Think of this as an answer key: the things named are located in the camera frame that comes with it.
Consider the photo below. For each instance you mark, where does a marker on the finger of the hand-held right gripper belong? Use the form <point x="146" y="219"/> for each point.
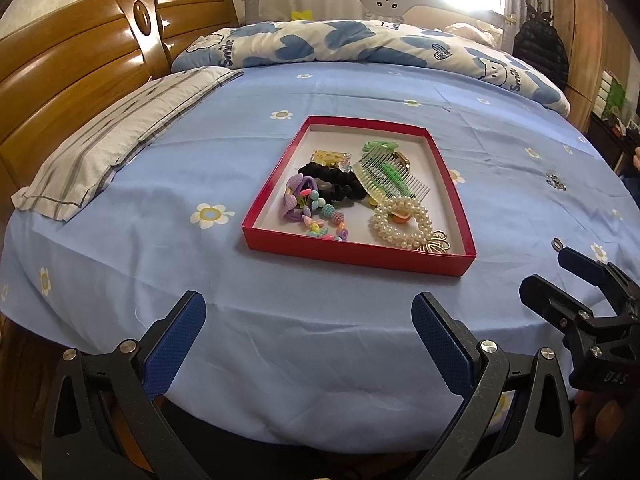
<point x="555" y="305"/>
<point x="582" y="265"/>

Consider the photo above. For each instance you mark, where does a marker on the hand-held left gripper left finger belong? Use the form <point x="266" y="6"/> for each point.
<point x="172" y="350"/>

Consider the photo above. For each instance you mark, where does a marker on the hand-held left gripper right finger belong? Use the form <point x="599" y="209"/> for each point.
<point x="440" y="345"/>

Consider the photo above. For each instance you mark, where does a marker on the green hair clip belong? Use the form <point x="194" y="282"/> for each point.
<point x="392" y="175"/>

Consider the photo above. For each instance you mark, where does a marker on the clear hair comb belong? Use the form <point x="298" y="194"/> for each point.
<point x="370" y="175"/>

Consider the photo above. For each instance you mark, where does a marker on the black scrunchie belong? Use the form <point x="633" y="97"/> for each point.
<point x="332" y="185"/>

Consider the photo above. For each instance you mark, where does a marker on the yellow hair claw clip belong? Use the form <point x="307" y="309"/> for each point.
<point x="325" y="155"/>

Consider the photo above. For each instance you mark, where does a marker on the red jewelry box tray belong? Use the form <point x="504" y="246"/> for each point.
<point x="320" y="135"/>

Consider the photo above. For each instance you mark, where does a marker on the person's right hand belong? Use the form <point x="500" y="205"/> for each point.
<point x="607" y="415"/>

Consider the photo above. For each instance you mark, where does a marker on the blue floral bed sheet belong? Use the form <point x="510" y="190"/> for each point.
<point x="200" y="285"/>

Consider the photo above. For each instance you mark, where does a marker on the rhinestone hair clip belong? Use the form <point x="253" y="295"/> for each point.
<point x="556" y="181"/>

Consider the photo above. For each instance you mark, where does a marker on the gold crown hair comb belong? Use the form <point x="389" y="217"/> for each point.
<point x="437" y="240"/>

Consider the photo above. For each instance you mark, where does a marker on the stack of green boxes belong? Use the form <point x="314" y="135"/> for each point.
<point x="617" y="95"/>

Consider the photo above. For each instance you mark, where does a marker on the black puffer jacket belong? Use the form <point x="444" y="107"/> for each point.
<point x="540" y="50"/>

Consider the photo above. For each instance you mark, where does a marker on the grey striped pillow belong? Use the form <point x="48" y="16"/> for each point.
<point x="125" y="125"/>

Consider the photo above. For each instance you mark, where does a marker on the wooden wardrobe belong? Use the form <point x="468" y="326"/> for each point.
<point x="585" y="20"/>

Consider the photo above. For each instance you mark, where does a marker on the wooden headboard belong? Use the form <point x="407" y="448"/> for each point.
<point x="60" y="60"/>

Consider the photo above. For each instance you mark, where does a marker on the white and blue duvet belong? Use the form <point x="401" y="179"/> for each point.
<point x="325" y="40"/>

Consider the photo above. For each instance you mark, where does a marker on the yellow bow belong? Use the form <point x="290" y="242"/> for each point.
<point x="302" y="15"/>

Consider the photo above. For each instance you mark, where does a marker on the wooden bed frame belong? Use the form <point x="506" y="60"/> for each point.
<point x="25" y="385"/>

